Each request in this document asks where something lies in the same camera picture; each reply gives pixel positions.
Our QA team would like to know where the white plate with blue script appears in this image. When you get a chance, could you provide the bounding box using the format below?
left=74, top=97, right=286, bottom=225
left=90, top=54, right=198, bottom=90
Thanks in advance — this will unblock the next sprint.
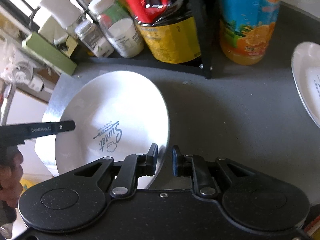
left=54, top=70, right=172, bottom=190

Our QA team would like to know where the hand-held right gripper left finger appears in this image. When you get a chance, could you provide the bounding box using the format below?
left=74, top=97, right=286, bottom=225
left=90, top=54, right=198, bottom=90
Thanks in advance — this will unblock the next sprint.
left=72, top=144, right=158, bottom=197

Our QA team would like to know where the person's left hand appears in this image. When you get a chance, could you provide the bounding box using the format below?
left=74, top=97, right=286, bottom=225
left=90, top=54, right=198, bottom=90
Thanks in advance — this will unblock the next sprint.
left=0, top=152, right=24, bottom=208

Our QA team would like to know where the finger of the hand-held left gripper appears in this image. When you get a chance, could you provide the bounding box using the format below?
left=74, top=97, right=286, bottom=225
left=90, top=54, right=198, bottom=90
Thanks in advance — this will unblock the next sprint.
left=52, top=121, right=76, bottom=134

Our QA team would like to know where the orange juice bottle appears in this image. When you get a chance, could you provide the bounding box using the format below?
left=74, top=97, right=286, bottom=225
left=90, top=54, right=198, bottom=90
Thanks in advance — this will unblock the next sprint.
left=217, top=0, right=280, bottom=66

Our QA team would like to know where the white fan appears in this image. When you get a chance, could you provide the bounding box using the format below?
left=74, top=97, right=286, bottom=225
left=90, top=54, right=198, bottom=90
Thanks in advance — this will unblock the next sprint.
left=0, top=61, right=45, bottom=92

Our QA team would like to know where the white-capped spray bottle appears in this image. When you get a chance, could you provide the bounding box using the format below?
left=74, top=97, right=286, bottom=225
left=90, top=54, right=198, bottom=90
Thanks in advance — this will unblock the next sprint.
left=40, top=0, right=84, bottom=45

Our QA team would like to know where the small white plate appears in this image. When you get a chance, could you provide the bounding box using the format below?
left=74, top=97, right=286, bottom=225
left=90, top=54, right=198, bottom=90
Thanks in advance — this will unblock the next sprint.
left=291, top=42, right=320, bottom=128

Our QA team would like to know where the white-capped green jar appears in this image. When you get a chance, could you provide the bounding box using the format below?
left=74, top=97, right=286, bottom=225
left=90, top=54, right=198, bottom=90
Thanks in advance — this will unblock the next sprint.
left=88, top=0, right=130, bottom=28

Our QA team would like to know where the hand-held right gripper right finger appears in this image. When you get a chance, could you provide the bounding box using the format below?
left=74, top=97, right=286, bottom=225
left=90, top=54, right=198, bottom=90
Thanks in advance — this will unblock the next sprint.
left=172, top=145, right=255, bottom=198

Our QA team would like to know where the green cardboard box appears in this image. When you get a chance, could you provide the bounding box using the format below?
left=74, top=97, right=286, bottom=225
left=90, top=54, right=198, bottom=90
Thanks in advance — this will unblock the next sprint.
left=22, top=32, right=77, bottom=76

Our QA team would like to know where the soy sauce bottle red handle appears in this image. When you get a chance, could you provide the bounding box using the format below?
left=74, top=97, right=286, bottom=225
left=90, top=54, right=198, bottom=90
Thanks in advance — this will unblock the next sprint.
left=110, top=0, right=202, bottom=64

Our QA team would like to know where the black metal rack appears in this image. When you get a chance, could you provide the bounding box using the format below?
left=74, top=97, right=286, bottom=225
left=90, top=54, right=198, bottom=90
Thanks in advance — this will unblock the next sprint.
left=27, top=0, right=214, bottom=80

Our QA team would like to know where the small spice jar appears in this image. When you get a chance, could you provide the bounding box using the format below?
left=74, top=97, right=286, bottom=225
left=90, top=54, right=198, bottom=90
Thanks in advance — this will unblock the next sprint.
left=75, top=20, right=114, bottom=57

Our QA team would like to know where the white pill bottle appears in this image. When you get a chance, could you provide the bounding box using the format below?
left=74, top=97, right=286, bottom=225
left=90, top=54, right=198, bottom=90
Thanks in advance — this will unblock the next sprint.
left=106, top=17, right=145, bottom=58

